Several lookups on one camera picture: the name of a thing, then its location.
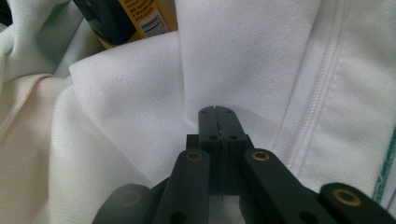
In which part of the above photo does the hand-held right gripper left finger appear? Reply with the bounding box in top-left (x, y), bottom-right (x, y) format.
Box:
top-left (185, 105), bottom-right (225, 196)

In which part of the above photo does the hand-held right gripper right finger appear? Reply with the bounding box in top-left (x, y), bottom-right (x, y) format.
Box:
top-left (217, 105), bottom-right (254, 196)

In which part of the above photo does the white printed tote bag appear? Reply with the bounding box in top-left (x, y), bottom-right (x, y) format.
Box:
top-left (0, 0), bottom-right (396, 224)

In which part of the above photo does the yellow and black canister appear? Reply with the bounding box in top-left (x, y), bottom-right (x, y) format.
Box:
top-left (72, 0), bottom-right (179, 50)

